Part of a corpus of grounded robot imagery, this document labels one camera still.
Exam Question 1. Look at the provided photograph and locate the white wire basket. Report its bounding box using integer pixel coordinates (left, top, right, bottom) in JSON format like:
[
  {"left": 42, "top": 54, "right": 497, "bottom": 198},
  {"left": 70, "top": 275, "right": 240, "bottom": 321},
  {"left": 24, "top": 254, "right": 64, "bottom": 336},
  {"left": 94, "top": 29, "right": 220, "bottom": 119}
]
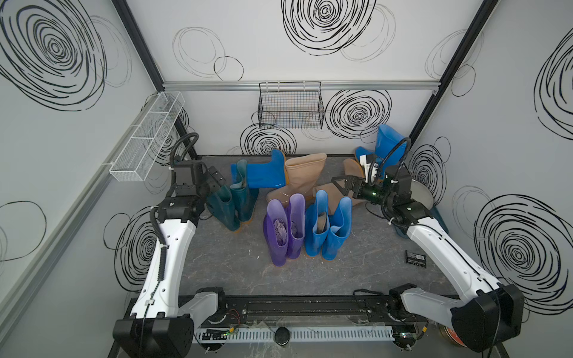
[{"left": 109, "top": 92, "right": 185, "bottom": 182}]

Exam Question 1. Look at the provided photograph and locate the black wire basket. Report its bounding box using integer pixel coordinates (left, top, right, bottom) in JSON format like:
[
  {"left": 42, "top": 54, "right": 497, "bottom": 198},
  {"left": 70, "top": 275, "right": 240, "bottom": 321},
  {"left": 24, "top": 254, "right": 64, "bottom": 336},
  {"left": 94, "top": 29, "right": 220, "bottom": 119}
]
[{"left": 258, "top": 81, "right": 325, "bottom": 130}]

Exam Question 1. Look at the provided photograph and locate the beige rain boot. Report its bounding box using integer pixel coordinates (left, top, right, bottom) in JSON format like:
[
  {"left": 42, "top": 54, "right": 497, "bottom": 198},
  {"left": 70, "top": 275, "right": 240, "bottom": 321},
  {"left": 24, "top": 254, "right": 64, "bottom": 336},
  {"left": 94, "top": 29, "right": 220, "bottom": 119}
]
[
  {"left": 267, "top": 153, "right": 327, "bottom": 207},
  {"left": 308, "top": 157, "right": 370, "bottom": 216}
]

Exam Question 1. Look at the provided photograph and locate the small black packet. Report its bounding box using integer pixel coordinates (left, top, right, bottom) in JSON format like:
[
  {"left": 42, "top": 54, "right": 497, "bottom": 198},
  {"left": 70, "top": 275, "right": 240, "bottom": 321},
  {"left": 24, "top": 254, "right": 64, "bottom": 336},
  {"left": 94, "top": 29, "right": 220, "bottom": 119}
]
[{"left": 405, "top": 250, "right": 427, "bottom": 268}]

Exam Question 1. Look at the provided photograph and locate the black round knob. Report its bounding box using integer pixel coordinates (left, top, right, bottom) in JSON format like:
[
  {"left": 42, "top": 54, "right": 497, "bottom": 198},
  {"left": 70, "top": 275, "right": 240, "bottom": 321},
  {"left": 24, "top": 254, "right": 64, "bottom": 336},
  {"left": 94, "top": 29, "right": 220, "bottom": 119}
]
[{"left": 273, "top": 327, "right": 291, "bottom": 347}]

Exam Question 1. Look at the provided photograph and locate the red round tin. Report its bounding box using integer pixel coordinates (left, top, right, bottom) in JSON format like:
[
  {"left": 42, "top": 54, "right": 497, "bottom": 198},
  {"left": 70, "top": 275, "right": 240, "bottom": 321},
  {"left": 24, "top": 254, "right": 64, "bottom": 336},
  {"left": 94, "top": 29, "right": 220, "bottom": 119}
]
[{"left": 440, "top": 325, "right": 466, "bottom": 348}]

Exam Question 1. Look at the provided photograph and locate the white slotted cable duct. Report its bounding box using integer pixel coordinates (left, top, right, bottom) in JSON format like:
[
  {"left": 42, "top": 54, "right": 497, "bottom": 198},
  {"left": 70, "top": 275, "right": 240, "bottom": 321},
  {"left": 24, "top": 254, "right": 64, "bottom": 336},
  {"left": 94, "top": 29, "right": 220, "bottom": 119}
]
[{"left": 196, "top": 326, "right": 395, "bottom": 344}]

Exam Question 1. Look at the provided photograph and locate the grey round plate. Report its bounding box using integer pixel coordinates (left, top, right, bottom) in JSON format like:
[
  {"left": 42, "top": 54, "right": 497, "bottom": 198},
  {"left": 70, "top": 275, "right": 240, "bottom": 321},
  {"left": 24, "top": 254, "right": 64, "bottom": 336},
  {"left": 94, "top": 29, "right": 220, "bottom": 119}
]
[{"left": 410, "top": 179, "right": 434, "bottom": 210}]

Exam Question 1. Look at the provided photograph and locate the teal square tray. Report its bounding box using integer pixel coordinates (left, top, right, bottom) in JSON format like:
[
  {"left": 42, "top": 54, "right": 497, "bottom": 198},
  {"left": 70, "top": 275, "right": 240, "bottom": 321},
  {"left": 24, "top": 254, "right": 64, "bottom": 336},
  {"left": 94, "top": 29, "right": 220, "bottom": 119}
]
[{"left": 394, "top": 207, "right": 449, "bottom": 240}]

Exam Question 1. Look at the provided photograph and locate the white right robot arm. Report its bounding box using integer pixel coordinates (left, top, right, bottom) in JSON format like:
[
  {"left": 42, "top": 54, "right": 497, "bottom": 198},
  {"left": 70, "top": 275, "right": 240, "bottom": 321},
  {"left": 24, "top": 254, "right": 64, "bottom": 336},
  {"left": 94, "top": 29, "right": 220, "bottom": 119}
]
[{"left": 331, "top": 137, "right": 525, "bottom": 352}]

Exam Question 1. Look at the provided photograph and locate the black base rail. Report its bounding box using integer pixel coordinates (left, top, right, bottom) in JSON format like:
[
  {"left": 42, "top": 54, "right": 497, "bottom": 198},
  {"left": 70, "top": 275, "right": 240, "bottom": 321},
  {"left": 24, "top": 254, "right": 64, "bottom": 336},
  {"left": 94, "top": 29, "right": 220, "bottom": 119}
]
[{"left": 129, "top": 292, "right": 462, "bottom": 324}]

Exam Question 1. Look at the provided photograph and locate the blue rain boot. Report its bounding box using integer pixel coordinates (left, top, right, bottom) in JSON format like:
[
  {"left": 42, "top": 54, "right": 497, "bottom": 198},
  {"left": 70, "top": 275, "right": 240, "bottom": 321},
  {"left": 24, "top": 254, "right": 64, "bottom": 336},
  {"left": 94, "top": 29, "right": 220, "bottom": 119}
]
[
  {"left": 231, "top": 149, "right": 287, "bottom": 189},
  {"left": 322, "top": 197, "right": 353, "bottom": 261},
  {"left": 355, "top": 125, "right": 407, "bottom": 170},
  {"left": 304, "top": 190, "right": 330, "bottom": 257}
]

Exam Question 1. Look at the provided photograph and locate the dark green rain boot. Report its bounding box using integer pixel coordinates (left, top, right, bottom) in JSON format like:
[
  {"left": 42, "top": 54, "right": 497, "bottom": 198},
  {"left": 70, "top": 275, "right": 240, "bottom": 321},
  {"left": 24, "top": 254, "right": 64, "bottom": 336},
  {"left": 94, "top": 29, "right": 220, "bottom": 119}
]
[
  {"left": 230, "top": 160, "right": 259, "bottom": 222},
  {"left": 207, "top": 185, "right": 241, "bottom": 232}
]

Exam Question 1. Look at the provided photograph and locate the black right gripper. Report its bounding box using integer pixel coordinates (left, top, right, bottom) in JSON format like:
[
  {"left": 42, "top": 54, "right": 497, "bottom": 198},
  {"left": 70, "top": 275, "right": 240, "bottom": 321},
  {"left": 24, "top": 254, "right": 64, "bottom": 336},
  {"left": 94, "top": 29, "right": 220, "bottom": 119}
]
[{"left": 330, "top": 177, "right": 392, "bottom": 210}]

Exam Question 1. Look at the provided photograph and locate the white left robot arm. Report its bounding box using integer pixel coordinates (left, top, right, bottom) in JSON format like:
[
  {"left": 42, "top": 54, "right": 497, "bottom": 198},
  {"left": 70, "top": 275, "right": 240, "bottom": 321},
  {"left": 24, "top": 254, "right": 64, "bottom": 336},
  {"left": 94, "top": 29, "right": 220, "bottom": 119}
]
[{"left": 113, "top": 150, "right": 227, "bottom": 357}]

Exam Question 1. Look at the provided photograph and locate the purple rain boot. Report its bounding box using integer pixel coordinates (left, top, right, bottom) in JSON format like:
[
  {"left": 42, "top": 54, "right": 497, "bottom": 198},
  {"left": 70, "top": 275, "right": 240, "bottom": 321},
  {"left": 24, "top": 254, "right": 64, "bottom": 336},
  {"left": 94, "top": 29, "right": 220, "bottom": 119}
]
[
  {"left": 286, "top": 193, "right": 306, "bottom": 260},
  {"left": 264, "top": 199, "right": 289, "bottom": 267}
]

